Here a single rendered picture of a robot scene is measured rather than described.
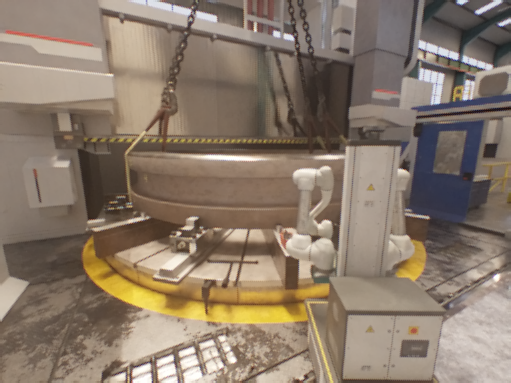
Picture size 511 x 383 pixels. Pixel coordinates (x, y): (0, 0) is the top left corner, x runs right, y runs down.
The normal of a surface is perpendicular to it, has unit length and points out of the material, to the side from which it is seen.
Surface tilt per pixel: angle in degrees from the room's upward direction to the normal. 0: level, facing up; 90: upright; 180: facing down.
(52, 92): 90
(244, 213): 90
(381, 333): 90
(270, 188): 90
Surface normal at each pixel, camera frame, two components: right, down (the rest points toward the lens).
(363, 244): -0.02, 0.20
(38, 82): 0.45, 0.18
